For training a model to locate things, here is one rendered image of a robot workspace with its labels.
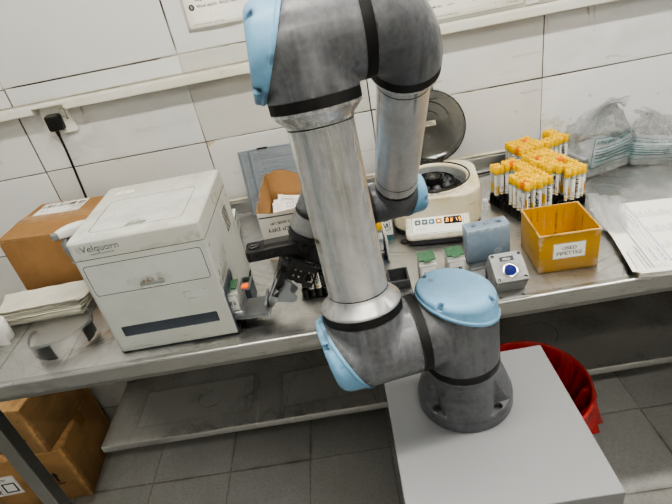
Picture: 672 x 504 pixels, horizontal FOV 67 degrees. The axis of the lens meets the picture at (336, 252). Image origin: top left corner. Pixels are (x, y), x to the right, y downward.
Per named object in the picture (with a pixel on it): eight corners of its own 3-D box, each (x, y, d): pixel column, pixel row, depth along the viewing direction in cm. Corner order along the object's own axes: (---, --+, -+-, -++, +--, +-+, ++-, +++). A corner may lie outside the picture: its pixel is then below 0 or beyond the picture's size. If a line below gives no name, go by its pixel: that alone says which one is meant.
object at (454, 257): (449, 282, 118) (447, 258, 114) (444, 270, 122) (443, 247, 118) (466, 279, 118) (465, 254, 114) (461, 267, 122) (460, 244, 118)
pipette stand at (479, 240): (470, 271, 120) (468, 235, 115) (461, 255, 126) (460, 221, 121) (512, 263, 120) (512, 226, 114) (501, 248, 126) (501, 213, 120)
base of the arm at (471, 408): (521, 431, 76) (521, 385, 71) (420, 434, 79) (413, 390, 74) (504, 360, 89) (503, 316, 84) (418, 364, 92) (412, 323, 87)
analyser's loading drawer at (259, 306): (183, 333, 116) (175, 316, 113) (189, 315, 121) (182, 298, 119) (270, 318, 115) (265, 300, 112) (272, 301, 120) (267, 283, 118)
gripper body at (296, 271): (310, 291, 110) (328, 246, 105) (272, 281, 109) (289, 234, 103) (310, 272, 117) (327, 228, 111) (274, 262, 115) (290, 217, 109)
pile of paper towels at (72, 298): (-6, 330, 135) (-15, 316, 133) (14, 306, 144) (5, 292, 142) (84, 314, 134) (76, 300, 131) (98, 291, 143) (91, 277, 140)
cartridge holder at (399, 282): (390, 300, 116) (388, 287, 114) (386, 278, 124) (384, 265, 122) (413, 296, 115) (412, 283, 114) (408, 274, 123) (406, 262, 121)
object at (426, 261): (421, 286, 118) (419, 262, 115) (418, 275, 122) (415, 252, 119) (439, 283, 118) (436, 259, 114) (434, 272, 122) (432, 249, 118)
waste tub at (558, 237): (537, 275, 114) (538, 237, 109) (519, 244, 125) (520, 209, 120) (598, 266, 113) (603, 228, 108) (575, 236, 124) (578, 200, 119)
